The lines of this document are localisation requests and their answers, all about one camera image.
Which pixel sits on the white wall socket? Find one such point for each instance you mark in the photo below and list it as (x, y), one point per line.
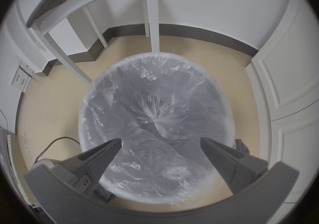
(21, 80)

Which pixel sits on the white trash bin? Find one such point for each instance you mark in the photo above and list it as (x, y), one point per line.
(139, 196)

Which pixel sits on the grey and white chair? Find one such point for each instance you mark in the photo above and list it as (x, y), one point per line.
(150, 6)

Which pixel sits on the clear plastic bag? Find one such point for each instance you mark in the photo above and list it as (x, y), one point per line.
(154, 118)

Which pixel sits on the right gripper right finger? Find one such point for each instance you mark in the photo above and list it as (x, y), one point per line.
(231, 165)

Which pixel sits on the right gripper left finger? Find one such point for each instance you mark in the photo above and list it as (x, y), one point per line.
(94, 165)

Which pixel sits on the black plastic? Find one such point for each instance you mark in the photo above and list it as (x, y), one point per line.
(240, 146)

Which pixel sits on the white wardrobe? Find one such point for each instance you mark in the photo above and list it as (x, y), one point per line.
(286, 80)

